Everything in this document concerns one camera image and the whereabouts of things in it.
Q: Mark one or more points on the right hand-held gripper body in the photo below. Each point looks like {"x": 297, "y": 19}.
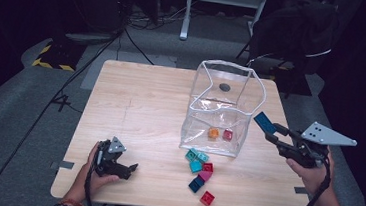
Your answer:
{"x": 325, "y": 135}

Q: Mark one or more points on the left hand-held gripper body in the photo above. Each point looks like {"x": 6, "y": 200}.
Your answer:
{"x": 117, "y": 145}

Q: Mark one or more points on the long blue block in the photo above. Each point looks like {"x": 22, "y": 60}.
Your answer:
{"x": 264, "y": 121}

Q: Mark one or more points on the red square block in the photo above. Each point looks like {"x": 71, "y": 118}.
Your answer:
{"x": 227, "y": 135}
{"x": 208, "y": 167}
{"x": 207, "y": 199}

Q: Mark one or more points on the orange square block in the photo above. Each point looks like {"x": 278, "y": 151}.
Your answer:
{"x": 213, "y": 133}

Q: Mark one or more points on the teal green square block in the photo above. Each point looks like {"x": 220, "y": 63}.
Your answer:
{"x": 191, "y": 155}

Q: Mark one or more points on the cyan square block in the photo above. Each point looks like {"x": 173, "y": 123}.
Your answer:
{"x": 195, "y": 166}

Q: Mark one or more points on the dark blue square block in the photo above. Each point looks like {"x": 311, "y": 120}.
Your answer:
{"x": 196, "y": 184}

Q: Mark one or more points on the small light teal block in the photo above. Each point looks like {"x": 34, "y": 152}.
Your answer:
{"x": 203, "y": 157}

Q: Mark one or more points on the magenta square block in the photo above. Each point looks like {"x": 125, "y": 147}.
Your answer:
{"x": 205, "y": 175}

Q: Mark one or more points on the clear plastic bag white trim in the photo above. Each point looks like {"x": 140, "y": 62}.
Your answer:
{"x": 198, "y": 131}

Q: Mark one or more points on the person's left hand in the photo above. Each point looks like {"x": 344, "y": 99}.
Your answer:
{"x": 97, "y": 184}

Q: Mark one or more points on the person's right hand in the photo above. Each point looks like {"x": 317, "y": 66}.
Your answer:
{"x": 311, "y": 179}

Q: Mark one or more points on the grey tape strip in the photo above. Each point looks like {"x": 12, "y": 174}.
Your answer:
{"x": 300, "y": 190}
{"x": 65, "y": 165}

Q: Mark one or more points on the black chair with dark cloth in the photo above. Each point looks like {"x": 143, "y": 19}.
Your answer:
{"x": 294, "y": 29}

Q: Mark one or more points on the yellow black striped base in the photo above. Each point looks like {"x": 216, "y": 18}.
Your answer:
{"x": 58, "y": 55}

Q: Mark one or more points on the dark equipment stand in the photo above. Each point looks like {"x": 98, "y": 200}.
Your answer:
{"x": 92, "y": 1}

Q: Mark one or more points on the grey stand base plate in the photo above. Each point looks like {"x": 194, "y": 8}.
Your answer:
{"x": 86, "y": 37}

